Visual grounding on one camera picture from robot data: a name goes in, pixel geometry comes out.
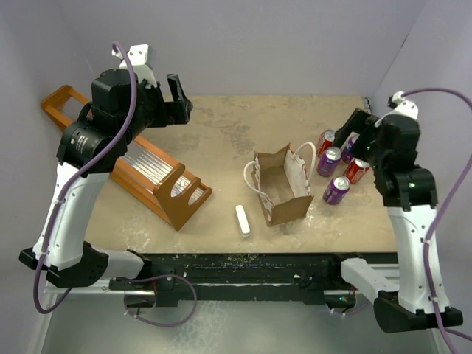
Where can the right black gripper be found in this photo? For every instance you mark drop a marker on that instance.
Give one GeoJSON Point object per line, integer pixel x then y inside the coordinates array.
{"type": "Point", "coordinates": [363, 123]}

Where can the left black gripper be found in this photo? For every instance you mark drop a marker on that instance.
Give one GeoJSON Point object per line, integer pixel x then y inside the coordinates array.
{"type": "Point", "coordinates": [169, 113]}

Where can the purple soda can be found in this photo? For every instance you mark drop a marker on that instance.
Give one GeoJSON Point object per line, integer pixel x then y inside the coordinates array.
{"type": "Point", "coordinates": [329, 161]}
{"type": "Point", "coordinates": [336, 190]}
{"type": "Point", "coordinates": [347, 154]}

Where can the red cola can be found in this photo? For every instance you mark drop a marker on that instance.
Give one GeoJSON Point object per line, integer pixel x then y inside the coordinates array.
{"type": "Point", "coordinates": [356, 169]}
{"type": "Point", "coordinates": [325, 141]}

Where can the red cola can back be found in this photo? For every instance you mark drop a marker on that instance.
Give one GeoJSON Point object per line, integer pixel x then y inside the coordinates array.
{"type": "Point", "coordinates": [356, 169]}

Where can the canvas bag with cat print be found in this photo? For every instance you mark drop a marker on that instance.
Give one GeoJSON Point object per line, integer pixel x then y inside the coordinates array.
{"type": "Point", "coordinates": [281, 182]}

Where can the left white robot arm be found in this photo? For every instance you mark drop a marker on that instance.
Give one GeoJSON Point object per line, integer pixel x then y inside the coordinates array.
{"type": "Point", "coordinates": [121, 107]}

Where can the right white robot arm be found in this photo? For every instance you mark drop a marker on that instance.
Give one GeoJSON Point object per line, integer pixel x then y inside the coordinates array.
{"type": "Point", "coordinates": [418, 300]}

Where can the orange wooden rack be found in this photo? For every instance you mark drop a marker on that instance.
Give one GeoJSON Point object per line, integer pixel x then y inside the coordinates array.
{"type": "Point", "coordinates": [160, 182]}

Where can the white oblong plastic case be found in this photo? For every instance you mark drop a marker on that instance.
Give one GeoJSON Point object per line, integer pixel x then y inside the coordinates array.
{"type": "Point", "coordinates": [242, 221]}

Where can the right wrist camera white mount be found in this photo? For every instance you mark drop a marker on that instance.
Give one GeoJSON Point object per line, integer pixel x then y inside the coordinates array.
{"type": "Point", "coordinates": [401, 106]}

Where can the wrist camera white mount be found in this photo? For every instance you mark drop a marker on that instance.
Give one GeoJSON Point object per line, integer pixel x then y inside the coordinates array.
{"type": "Point", "coordinates": [401, 106]}
{"type": "Point", "coordinates": [139, 56]}

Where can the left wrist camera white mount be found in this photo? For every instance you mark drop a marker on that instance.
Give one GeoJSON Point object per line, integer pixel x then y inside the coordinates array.
{"type": "Point", "coordinates": [139, 56]}

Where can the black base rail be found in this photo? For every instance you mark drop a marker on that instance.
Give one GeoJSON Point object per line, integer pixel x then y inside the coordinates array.
{"type": "Point", "coordinates": [309, 278]}

